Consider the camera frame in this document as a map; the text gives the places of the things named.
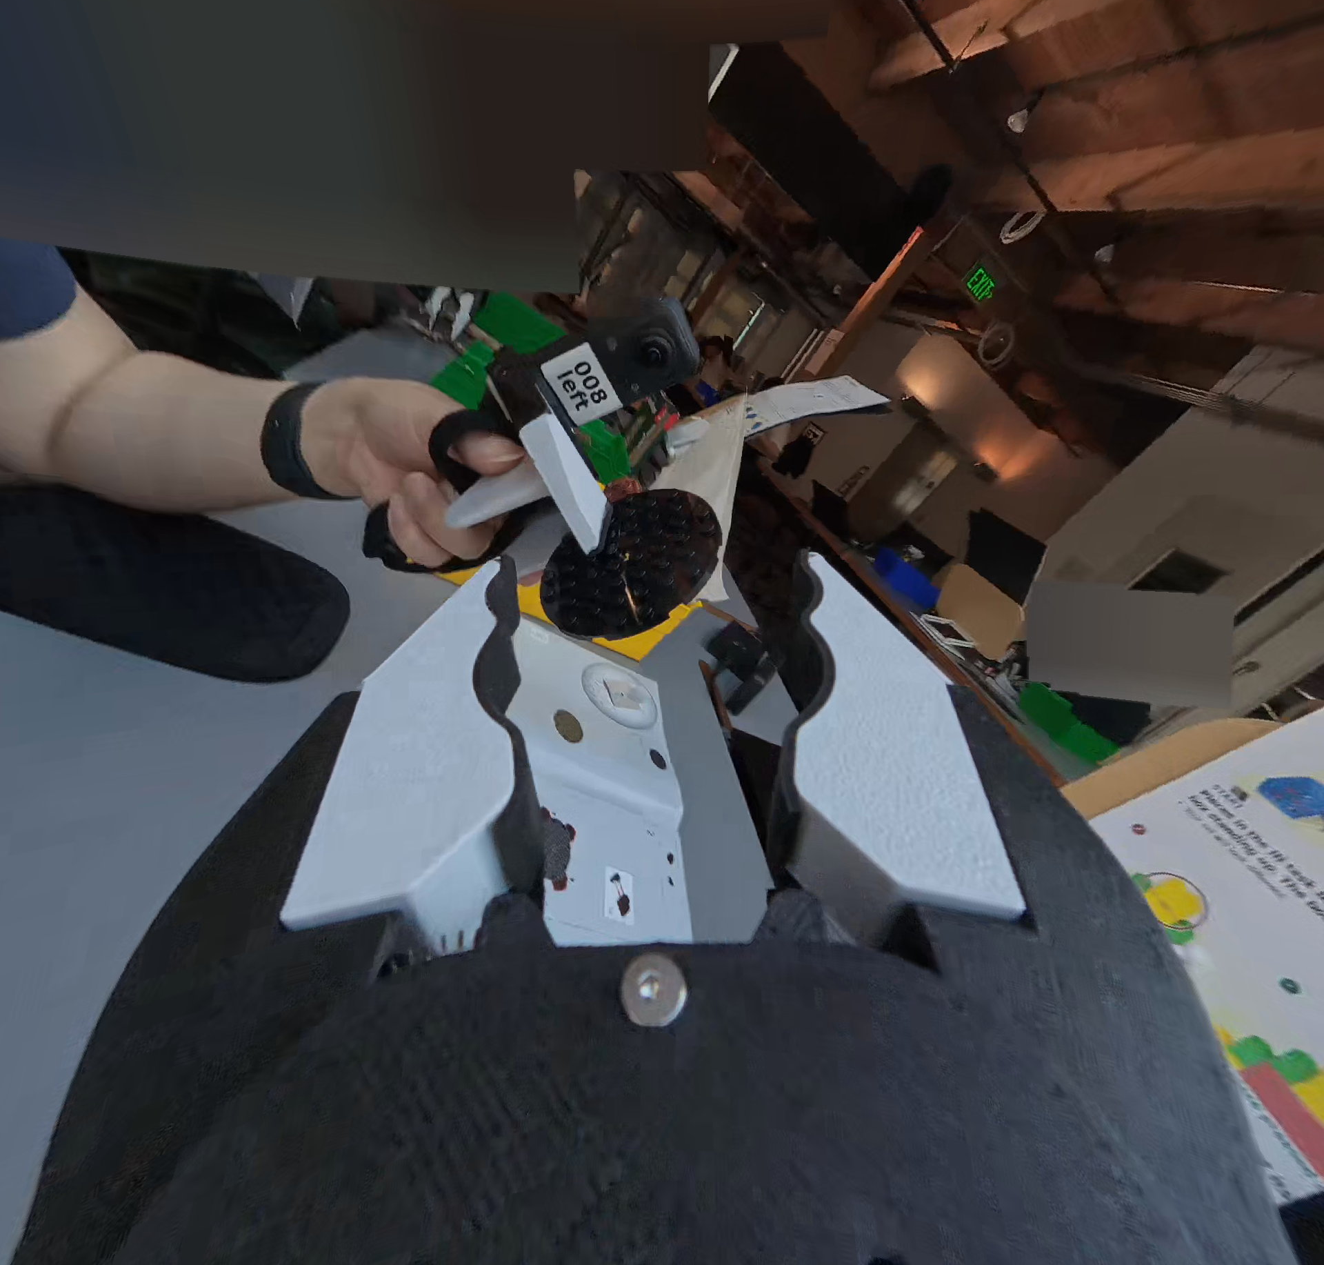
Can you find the brick instruction booklet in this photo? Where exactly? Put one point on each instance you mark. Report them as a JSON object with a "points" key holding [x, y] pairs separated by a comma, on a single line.
{"points": [[1221, 924]]}

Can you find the blue plastic bin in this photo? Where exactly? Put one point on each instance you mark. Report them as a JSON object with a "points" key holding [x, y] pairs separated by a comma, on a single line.
{"points": [[907, 576]]}

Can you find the black desk edge device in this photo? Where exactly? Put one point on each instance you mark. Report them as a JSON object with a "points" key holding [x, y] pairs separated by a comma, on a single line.
{"points": [[739, 659]]}

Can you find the white paper bag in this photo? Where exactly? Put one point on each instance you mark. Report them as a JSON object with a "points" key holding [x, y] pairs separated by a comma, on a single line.
{"points": [[714, 458]]}

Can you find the person's left forearm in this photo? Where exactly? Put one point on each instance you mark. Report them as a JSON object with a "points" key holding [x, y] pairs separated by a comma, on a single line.
{"points": [[134, 417]]}

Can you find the black quilted wrist rest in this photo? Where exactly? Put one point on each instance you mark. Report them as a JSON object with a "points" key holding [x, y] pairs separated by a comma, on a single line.
{"points": [[155, 582]]}

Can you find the round desk sticker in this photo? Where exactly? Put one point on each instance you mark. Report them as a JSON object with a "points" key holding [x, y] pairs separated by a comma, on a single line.
{"points": [[621, 696]]}

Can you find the white instruction sheet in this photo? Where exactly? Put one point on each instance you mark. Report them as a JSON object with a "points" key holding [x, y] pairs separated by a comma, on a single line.
{"points": [[817, 401]]}

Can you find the person's blue shirt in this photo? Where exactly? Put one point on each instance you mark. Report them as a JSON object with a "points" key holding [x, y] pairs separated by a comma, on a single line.
{"points": [[31, 287]]}

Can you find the green exit sign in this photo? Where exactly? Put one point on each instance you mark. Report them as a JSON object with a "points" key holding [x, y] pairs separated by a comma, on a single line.
{"points": [[980, 282]]}

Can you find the person's left hand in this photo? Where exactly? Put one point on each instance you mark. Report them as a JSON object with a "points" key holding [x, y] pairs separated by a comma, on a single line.
{"points": [[383, 437]]}

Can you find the yellow plastic bin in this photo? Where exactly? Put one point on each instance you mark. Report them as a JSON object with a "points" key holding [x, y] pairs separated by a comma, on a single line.
{"points": [[652, 638]]}

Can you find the white desk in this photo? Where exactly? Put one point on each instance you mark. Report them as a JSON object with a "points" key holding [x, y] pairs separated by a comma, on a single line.
{"points": [[124, 820]]}

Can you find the plywood table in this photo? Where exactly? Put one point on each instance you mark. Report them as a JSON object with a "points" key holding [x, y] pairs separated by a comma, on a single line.
{"points": [[1138, 769]]}

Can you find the black wristband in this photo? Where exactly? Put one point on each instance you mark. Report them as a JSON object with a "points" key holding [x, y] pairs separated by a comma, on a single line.
{"points": [[284, 448]]}

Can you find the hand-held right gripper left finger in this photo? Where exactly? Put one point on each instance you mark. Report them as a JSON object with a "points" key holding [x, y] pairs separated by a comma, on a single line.
{"points": [[414, 769]]}

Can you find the gold round brick piece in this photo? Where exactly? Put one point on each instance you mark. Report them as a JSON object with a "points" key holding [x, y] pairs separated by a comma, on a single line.
{"points": [[566, 727]]}

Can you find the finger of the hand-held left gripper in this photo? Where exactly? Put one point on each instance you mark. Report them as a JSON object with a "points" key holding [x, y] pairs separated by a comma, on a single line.
{"points": [[569, 469]]}

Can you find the black round studded plate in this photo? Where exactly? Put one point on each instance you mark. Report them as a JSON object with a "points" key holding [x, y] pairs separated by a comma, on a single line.
{"points": [[641, 562]]}

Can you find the dark red brick piece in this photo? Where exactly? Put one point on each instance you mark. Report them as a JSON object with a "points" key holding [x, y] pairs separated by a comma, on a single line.
{"points": [[622, 489]]}

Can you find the green plastic bin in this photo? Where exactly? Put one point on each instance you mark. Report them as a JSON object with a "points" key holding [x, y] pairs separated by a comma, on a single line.
{"points": [[1059, 717], [604, 452], [517, 321]]}

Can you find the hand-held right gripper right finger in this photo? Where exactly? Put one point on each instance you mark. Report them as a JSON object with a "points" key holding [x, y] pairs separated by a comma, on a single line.
{"points": [[900, 769]]}

